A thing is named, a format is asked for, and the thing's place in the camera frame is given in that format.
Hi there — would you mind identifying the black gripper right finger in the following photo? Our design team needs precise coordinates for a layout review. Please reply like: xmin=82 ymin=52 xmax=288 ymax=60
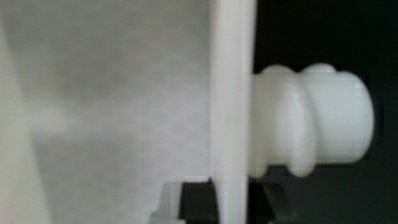
xmin=247 ymin=182 xmax=299 ymax=224

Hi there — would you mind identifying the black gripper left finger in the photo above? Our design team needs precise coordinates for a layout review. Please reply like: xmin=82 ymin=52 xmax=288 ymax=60
xmin=155 ymin=179 xmax=220 ymax=224

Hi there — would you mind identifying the white cabinet body box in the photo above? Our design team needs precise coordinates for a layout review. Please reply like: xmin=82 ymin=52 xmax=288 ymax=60
xmin=0 ymin=0 xmax=256 ymax=224

